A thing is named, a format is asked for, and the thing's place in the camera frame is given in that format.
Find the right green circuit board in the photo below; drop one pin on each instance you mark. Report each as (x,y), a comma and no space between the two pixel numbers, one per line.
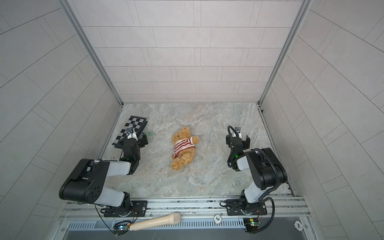
(252,226)

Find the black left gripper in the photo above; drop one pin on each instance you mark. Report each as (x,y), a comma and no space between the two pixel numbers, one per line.
(141,142)

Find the small white gear sticker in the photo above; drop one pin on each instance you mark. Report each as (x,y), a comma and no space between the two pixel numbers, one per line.
(299,226)

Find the green circuit board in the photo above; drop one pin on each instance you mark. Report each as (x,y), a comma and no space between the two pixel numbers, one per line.
(252,226)
(121,228)

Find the tan plush teddy bear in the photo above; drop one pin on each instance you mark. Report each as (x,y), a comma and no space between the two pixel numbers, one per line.
(186,156)

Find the beige cylindrical handle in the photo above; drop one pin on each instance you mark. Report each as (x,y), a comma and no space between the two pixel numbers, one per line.
(172,219)

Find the folded black white chessboard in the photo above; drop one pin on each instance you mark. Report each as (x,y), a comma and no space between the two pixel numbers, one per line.
(138,123)

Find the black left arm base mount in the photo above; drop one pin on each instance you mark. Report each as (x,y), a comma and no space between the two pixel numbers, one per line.
(128,208)

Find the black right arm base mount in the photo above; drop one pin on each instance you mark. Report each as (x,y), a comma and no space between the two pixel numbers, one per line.
(240,207)

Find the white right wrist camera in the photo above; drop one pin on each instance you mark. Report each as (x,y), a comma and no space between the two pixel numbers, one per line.
(237,132)

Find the left green circuit board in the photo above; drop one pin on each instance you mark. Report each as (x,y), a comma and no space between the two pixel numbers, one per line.
(121,228)

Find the knitted american flag sweater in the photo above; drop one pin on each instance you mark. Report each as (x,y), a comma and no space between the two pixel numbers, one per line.
(183,145)

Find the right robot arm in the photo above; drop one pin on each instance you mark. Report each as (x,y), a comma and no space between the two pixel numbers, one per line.
(266,170)

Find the round white sticker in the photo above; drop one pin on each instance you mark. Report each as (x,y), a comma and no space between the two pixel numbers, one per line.
(218,219)

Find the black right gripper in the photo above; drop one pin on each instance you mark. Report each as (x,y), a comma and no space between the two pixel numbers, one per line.
(247,142)

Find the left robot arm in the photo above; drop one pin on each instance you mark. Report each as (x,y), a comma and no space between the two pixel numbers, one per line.
(86,183)

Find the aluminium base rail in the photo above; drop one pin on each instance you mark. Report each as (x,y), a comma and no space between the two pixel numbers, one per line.
(197,213)

